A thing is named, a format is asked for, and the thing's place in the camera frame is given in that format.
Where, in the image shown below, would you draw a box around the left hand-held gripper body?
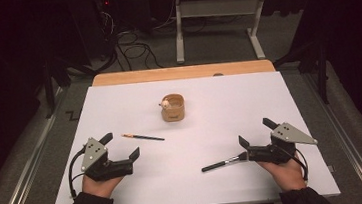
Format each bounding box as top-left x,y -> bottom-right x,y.
77,133 -> 135,185

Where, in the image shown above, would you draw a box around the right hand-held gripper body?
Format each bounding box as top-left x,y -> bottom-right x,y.
245,119 -> 320,169

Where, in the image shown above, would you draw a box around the black and tan pencil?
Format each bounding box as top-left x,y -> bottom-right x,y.
121,129 -> 166,146

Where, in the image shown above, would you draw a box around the tan bear holder cup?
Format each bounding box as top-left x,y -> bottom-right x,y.
157,92 -> 187,124

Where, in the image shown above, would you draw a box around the person's left hand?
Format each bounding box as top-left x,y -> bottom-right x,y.
81,171 -> 127,202

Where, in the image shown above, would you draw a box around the person's right hand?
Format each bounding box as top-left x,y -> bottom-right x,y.
257,151 -> 309,195

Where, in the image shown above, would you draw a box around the white board sheet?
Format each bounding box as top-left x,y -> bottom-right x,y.
39,63 -> 342,204

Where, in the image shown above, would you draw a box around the black metal stand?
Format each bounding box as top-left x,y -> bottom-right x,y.
271,39 -> 333,110
39,55 -> 78,120

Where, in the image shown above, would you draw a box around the wooden table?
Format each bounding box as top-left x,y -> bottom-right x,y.
90,57 -> 277,90

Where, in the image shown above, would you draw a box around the dark equipment box red light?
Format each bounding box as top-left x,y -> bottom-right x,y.
68,0 -> 123,65

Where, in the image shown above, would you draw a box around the left hand-held gripper black cable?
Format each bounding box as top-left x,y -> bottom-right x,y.
65,145 -> 92,201

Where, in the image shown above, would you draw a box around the hand-held gripper black cable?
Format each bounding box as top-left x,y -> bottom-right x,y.
282,143 -> 310,184
65,145 -> 92,201

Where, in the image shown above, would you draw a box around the right hand-held gripper black cable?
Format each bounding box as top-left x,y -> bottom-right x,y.
282,143 -> 310,184

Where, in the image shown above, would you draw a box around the aluminium floor rail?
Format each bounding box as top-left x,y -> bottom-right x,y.
0,87 -> 77,204
301,67 -> 362,204

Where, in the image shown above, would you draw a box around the black floor cables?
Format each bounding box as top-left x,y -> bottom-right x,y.
94,3 -> 167,76

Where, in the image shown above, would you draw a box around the white metal frame desk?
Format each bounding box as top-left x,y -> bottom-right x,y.
165,0 -> 319,69

